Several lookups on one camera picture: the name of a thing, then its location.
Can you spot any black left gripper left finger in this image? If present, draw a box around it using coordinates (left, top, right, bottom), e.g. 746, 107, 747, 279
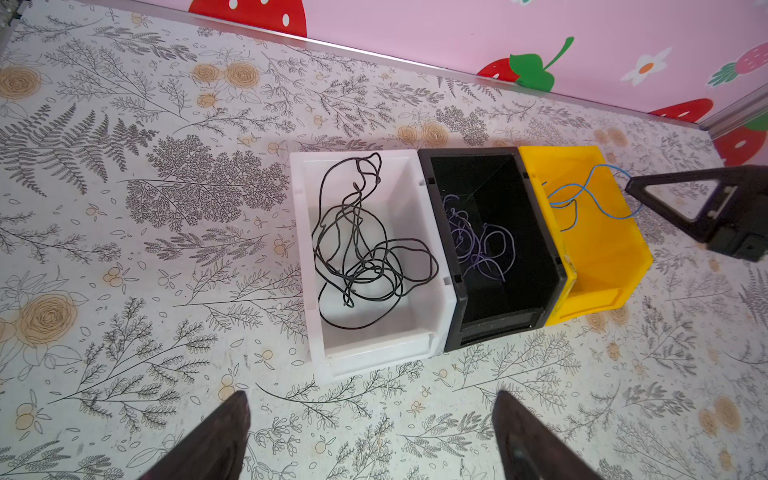
140, 391, 251, 480

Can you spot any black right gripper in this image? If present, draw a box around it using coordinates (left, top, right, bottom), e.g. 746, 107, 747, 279
625, 166, 767, 262

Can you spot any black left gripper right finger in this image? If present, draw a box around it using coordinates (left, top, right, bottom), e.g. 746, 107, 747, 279
491, 390, 600, 480

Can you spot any blue thin cable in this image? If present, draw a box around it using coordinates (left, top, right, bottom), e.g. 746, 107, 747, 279
542, 163, 646, 234

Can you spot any purple thin cable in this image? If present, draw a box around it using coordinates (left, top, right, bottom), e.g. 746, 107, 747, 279
442, 193, 517, 283

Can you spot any grey thin cable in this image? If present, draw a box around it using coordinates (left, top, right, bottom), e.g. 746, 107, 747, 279
310, 151, 441, 331

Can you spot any yellow plastic bin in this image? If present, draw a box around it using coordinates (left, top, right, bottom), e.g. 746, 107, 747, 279
519, 146, 653, 326

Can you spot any black plastic bin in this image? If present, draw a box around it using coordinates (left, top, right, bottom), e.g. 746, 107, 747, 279
418, 147, 566, 351

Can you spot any white plastic bin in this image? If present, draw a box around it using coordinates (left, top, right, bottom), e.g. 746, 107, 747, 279
289, 150, 457, 383

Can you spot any aluminium corner post right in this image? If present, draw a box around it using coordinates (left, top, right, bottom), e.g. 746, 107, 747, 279
699, 84, 768, 139

